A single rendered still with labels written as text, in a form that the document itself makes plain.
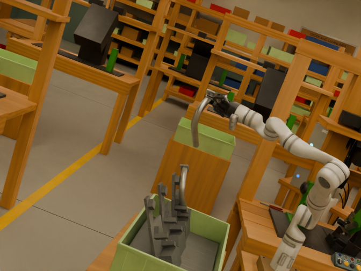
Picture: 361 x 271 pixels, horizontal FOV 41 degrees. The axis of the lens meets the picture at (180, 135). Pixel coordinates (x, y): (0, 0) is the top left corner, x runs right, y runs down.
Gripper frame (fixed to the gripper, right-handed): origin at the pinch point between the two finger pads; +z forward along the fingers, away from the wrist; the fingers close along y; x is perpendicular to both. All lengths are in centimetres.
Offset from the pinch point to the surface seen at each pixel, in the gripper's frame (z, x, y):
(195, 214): -9, 26, -57
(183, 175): -1.4, 24.3, -29.4
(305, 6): 243, -854, -599
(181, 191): -4.9, 30.8, -32.0
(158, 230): -12, 58, -18
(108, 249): 8, 70, -38
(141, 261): -15, 72, -17
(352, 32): 118, -875, -639
